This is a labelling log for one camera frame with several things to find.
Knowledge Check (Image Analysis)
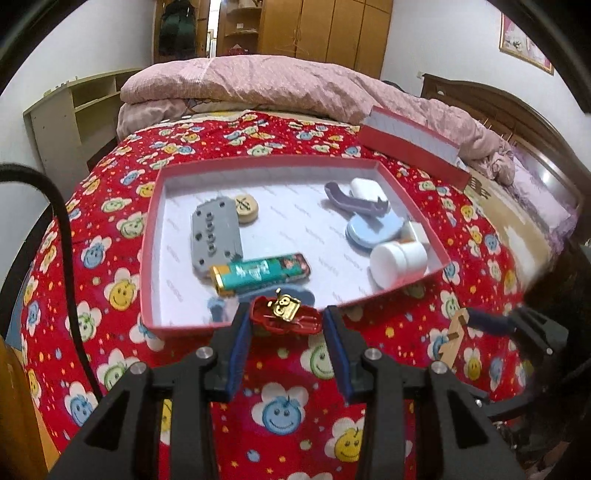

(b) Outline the white jar with orange label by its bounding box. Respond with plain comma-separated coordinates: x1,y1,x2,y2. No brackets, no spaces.
369,240,428,291

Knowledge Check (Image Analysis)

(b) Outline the light blue teardrop case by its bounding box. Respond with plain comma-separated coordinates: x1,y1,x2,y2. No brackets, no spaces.
345,213,406,251

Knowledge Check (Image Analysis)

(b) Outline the green lighter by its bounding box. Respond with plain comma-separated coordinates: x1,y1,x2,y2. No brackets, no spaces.
210,253,311,296

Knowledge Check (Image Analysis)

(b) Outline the white power adapter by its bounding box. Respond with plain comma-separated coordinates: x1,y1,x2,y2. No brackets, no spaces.
401,220,431,250

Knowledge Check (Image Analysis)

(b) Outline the wooden corner shelf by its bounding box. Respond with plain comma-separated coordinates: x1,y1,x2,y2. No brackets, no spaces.
217,0,262,57

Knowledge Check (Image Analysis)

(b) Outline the dark wooden headboard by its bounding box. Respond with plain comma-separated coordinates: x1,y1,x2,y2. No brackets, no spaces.
420,73,591,217

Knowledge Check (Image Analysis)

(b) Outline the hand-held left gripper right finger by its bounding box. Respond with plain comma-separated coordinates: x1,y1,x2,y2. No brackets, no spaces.
323,305,527,480

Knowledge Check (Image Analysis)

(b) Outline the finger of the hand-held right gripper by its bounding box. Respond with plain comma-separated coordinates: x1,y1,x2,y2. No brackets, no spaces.
471,392,555,423
467,307,568,356

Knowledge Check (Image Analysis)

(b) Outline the wooden puzzle piece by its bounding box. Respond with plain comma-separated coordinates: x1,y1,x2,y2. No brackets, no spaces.
438,308,471,365

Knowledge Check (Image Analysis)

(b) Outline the grey perforated plate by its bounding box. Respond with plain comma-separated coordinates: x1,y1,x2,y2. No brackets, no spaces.
191,196,245,279

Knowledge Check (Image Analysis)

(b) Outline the beige patterned bed sheet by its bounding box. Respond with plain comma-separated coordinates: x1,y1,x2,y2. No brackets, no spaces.
464,171,573,296

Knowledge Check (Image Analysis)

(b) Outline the beige open shelf unit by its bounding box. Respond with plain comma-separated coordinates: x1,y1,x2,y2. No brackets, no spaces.
23,69,144,174

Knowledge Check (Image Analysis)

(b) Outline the red cardboard box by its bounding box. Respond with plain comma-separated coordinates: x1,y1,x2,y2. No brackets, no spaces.
139,154,452,340

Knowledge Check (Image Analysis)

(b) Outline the red clip with gold charm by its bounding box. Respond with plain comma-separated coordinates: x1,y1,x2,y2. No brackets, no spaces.
249,288,323,335

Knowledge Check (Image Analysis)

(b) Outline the grey-blue shark toy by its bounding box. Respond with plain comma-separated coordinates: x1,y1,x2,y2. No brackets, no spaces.
207,284,315,324

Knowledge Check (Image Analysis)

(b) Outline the black cable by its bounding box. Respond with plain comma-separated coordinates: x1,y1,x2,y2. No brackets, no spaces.
0,162,105,400

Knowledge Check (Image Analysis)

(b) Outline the red cardboard box lid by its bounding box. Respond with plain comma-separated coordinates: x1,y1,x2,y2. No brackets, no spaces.
358,105,472,190

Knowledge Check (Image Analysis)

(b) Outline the lavender pillow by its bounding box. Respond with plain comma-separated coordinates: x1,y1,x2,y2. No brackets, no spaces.
510,148,585,250

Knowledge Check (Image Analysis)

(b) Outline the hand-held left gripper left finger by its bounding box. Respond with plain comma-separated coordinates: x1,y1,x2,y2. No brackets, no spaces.
46,305,252,480

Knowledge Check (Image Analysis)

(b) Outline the wooden wardrobe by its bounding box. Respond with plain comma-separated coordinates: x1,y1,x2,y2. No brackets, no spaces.
259,0,393,79

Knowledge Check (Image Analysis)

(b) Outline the white rounded plastic case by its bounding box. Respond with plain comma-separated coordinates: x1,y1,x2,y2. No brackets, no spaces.
349,178,389,204

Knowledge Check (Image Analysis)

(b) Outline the framed wall picture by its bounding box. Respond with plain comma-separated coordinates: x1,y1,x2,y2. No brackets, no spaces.
499,13,555,75

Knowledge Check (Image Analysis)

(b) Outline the red printed blanket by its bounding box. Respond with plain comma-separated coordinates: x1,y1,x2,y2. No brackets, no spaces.
21,108,546,480

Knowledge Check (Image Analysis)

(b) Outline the round wooden token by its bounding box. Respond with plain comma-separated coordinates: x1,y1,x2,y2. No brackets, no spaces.
233,193,259,225

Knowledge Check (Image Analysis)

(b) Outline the pink quilt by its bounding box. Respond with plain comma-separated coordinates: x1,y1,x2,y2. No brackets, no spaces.
116,54,515,185

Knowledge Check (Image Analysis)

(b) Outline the brown wooden board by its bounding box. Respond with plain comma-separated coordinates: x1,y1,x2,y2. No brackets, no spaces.
0,337,49,480

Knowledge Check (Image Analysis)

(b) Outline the grey curved plastic clip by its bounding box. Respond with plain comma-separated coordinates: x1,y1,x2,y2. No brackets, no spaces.
324,181,389,217

